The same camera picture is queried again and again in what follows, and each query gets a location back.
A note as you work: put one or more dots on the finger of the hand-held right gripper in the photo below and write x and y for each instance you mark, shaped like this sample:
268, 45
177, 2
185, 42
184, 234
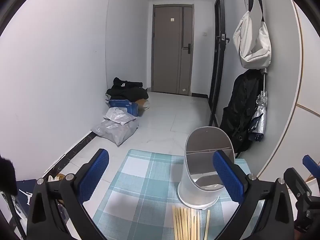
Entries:
297, 186
310, 163

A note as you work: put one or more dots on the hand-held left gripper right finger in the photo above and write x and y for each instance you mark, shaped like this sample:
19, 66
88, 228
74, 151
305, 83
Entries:
227, 177

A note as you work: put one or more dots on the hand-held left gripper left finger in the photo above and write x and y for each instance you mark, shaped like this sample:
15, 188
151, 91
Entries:
96, 175

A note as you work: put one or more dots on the white grey utensil holder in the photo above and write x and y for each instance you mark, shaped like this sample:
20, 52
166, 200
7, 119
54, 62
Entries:
197, 160

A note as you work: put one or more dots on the bunch of wooden chopsticks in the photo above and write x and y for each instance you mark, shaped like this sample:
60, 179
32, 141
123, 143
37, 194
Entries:
185, 225

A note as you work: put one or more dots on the white shoulder bag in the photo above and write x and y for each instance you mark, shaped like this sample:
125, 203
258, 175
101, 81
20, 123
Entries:
252, 47

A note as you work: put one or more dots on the white crumpled wrapper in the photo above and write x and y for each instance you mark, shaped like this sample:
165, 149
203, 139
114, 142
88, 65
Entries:
56, 177

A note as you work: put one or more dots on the teal plaid tablecloth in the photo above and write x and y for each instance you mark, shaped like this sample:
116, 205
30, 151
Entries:
140, 185

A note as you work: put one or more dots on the large grey parcel bag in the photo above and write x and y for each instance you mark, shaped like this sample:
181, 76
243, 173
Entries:
116, 132

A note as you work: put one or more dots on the silver folding umbrella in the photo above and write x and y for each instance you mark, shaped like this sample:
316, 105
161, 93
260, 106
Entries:
260, 120

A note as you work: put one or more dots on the black hanging coat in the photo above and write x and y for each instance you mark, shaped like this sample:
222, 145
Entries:
240, 110

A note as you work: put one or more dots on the blue cardboard box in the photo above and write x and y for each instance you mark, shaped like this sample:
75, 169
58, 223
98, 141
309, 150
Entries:
123, 106

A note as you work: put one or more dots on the white cabinet with wood trim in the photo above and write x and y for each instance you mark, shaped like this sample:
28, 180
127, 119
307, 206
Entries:
308, 80

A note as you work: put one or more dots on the brown cardboard box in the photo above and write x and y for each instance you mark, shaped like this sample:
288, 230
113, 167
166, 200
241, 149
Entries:
143, 103

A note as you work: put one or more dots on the black clothing pile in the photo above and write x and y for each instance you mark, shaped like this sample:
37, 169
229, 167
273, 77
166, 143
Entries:
127, 91

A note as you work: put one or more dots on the black fuzzy object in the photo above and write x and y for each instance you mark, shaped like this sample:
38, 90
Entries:
6, 175

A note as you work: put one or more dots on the black framed door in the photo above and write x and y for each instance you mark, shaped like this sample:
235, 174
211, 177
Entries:
218, 75

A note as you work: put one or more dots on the grey brown door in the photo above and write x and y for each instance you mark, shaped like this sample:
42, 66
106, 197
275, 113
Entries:
167, 55

